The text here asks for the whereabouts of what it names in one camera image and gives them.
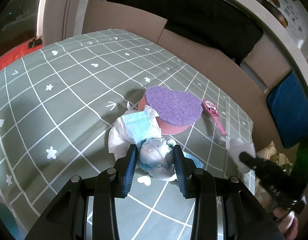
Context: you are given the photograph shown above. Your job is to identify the green grid tablecloth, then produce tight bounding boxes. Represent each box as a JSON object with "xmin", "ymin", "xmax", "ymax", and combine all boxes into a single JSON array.
[{"xmin": 0, "ymin": 29, "xmax": 253, "ymax": 239}]

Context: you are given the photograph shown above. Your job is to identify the grey white countertop shelf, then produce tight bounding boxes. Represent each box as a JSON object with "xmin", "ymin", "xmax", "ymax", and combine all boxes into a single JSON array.
[{"xmin": 43, "ymin": 0, "xmax": 308, "ymax": 100}]

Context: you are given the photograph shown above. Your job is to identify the brown cardboard backing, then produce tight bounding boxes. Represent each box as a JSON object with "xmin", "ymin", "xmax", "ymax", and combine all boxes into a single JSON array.
[{"xmin": 83, "ymin": 0, "xmax": 296, "ymax": 153}]

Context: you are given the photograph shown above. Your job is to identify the blue cloth panel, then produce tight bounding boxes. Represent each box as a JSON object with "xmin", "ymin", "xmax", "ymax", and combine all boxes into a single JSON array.
[{"xmin": 266, "ymin": 71, "xmax": 308, "ymax": 148}]

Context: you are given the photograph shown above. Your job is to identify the black frying pan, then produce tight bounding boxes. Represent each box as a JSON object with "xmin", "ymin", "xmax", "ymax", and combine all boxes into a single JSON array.
[{"xmin": 256, "ymin": 0, "xmax": 288, "ymax": 28}]

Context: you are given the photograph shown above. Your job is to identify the blue white wrapper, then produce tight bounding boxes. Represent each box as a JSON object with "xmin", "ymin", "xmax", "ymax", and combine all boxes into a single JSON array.
[{"xmin": 108, "ymin": 102, "xmax": 205, "ymax": 183}]

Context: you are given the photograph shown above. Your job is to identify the person's right hand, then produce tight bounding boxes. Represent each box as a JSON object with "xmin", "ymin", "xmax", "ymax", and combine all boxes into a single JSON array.
[{"xmin": 270, "ymin": 207, "xmax": 298, "ymax": 240}]

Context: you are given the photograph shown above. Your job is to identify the black cloth panel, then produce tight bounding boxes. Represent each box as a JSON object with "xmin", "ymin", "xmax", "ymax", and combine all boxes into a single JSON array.
[{"xmin": 106, "ymin": 0, "xmax": 264, "ymax": 64}]

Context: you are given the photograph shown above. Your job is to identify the purple pink heart sponge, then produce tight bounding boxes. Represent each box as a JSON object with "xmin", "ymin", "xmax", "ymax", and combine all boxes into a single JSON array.
[{"xmin": 138, "ymin": 86, "xmax": 203, "ymax": 135}]

